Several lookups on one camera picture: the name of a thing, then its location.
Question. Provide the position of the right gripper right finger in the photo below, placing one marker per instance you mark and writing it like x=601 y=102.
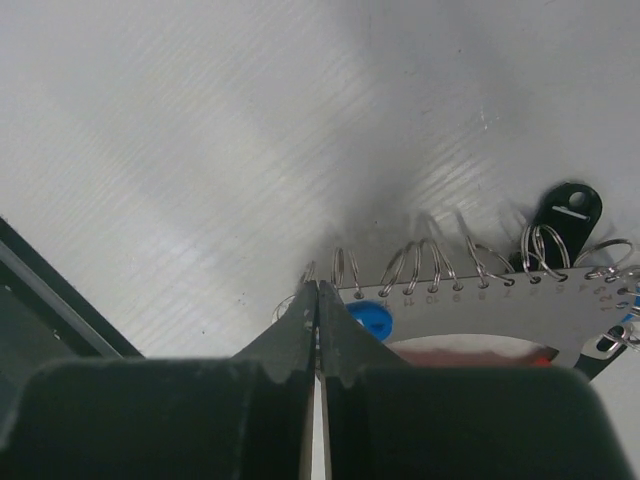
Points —
x=346 y=347

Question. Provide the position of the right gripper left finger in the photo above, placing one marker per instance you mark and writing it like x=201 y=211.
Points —
x=287 y=347

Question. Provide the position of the key organiser with red handle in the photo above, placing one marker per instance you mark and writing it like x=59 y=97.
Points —
x=579 y=312

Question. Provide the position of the key with black tag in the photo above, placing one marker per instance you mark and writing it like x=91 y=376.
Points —
x=564 y=220

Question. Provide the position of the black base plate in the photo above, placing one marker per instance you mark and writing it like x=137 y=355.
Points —
x=44 y=318

